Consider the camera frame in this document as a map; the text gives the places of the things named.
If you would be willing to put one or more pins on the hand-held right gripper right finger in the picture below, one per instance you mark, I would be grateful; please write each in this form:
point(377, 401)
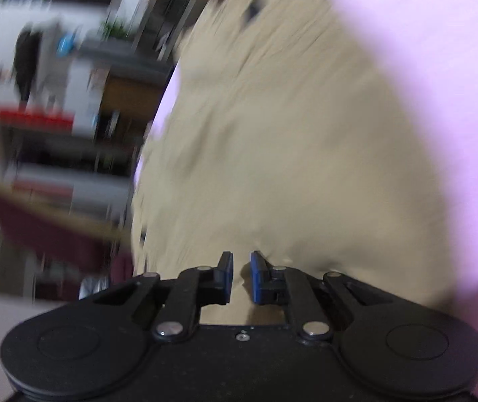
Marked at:
point(257, 278)

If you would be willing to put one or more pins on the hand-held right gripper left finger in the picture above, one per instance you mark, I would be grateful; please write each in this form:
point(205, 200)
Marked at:
point(224, 278)

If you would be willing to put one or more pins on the khaki garment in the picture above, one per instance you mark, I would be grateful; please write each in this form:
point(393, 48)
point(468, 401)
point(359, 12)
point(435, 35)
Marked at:
point(285, 134)

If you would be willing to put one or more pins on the wooden chair with maroon seat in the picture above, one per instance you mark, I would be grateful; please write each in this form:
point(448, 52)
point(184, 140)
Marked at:
point(54, 234)

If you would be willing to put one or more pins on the grey media shelf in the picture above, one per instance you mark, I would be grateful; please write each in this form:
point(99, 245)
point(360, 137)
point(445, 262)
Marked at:
point(126, 60)

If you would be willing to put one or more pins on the pink blanket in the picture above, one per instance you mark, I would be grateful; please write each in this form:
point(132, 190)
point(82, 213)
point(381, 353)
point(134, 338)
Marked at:
point(452, 92)

